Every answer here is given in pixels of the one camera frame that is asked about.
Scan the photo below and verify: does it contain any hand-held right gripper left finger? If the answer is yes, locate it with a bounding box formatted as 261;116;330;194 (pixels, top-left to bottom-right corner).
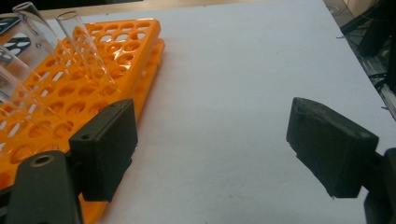
68;98;139;203

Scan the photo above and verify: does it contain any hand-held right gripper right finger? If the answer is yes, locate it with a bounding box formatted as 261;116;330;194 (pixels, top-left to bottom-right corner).
286;96;380;199

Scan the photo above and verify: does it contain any orange test tube rack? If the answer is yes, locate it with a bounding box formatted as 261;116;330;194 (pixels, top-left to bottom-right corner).
0;18;166;224

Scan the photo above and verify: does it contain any clear glass test tube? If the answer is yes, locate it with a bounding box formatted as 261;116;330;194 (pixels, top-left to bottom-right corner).
0;45;68;134
12;1;73;66
55;10;120;96

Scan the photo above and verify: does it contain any silver metal test tube rack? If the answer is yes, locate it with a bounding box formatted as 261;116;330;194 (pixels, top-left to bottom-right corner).
0;17;32;68

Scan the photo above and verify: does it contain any white table board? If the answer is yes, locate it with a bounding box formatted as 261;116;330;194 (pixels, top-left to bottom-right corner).
46;0;396;224

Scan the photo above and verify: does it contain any black metal stand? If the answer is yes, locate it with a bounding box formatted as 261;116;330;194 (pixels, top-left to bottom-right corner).
339;0;396;94

